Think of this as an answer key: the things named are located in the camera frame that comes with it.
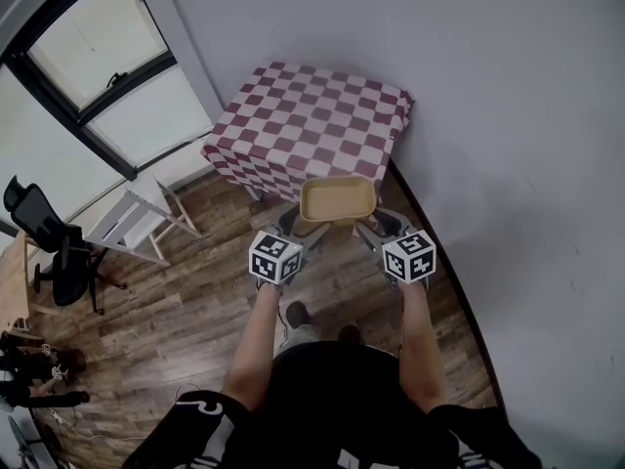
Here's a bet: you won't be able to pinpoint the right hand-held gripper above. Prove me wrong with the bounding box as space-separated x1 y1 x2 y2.
354 207 438 292

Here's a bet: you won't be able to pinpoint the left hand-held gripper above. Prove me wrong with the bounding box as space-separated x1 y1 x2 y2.
248 207 334 292

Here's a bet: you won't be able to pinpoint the yellow plastic tray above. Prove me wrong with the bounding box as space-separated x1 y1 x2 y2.
299 175 379 229

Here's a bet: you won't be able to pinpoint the person's left forearm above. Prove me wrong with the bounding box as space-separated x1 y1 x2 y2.
222 284 283 412

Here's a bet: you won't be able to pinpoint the person's right forearm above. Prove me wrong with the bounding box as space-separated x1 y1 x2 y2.
397 280 449 414

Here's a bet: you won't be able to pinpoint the person's grey trousers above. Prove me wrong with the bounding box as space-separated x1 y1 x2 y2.
287 323 324 349

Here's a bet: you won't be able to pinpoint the black baseboard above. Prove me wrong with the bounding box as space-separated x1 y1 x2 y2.
388 158 509 424

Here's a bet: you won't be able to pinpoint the red white checkered table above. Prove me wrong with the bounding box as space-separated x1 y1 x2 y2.
200 61 416 238

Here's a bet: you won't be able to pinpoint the white wooden chair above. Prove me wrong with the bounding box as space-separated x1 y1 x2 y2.
82 173 204 268

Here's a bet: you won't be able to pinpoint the person's black printed shirt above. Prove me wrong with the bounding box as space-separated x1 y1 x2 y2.
119 340 543 469

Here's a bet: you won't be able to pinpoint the black office chair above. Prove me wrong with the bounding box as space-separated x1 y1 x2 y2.
3 175 128 316

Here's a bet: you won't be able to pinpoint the black framed window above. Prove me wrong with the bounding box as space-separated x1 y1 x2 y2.
0 0 216 243

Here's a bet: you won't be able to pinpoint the light wooden desk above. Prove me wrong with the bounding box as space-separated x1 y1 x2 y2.
0 232 31 334

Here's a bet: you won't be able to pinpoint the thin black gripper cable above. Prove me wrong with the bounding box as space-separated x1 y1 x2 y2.
276 305 290 349

